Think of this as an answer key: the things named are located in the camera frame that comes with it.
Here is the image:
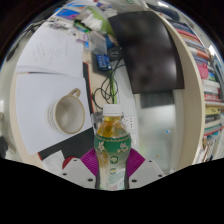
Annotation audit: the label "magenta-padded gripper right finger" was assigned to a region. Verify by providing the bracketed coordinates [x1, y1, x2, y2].
[127, 148, 166, 190]

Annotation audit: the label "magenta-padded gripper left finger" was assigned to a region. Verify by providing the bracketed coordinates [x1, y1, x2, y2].
[60, 148, 100, 190]

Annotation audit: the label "black computer monitor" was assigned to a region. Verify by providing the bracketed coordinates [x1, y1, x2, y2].
[107, 10, 185, 95]

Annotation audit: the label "small blue electronic device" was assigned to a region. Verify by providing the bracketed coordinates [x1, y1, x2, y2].
[95, 53, 113, 72]

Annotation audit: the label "dark rectangular panel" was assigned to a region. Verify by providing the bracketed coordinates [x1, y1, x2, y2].
[139, 91, 175, 109]

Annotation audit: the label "blue printed box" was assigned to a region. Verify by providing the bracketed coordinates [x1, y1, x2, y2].
[55, 7, 82, 21]

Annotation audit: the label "green-labelled clear drink bottle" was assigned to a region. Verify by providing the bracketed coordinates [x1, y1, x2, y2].
[93, 103, 132, 191]

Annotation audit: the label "white paper napkin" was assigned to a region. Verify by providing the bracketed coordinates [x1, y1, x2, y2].
[42, 149, 68, 176]

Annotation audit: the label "white tissue pack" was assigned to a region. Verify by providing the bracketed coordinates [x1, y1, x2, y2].
[80, 13, 104, 32]

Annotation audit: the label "clear plastic box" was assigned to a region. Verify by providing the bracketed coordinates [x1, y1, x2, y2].
[87, 31, 108, 54]

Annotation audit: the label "wall shelf with books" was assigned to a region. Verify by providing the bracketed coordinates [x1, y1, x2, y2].
[143, 0, 224, 171]

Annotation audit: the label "written white paper sheet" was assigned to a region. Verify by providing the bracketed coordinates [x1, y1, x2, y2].
[15, 22, 85, 78]

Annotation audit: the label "grey metal laptop stand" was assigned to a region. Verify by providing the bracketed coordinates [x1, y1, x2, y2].
[90, 111, 104, 129]

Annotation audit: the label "blank white paper sheet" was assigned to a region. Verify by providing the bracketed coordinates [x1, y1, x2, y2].
[14, 72, 94, 156]

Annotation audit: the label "white wall socket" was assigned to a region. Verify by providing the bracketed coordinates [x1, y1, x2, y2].
[122, 115, 137, 132]

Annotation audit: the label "ceiling light panels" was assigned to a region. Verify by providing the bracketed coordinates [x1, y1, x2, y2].
[155, 0, 217, 58]

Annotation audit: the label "black cable tangle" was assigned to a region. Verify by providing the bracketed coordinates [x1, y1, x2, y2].
[91, 58, 126, 111]

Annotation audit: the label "cream ceramic mug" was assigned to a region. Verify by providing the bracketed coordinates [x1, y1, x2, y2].
[47, 87, 87, 135]

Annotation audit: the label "black desk mat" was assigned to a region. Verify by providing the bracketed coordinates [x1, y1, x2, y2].
[37, 61, 98, 162]

